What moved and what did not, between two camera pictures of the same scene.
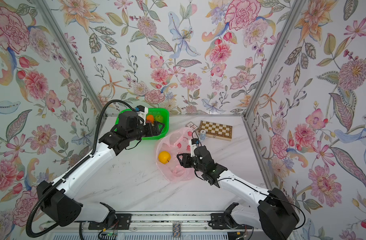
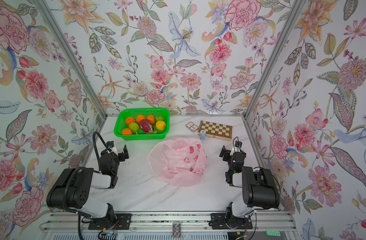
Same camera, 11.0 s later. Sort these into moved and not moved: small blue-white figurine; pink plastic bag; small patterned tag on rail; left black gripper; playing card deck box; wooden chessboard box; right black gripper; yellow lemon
Moved: right black gripper; pink plastic bag; yellow lemon; left black gripper
Not moved: small blue-white figurine; playing card deck box; small patterned tag on rail; wooden chessboard box
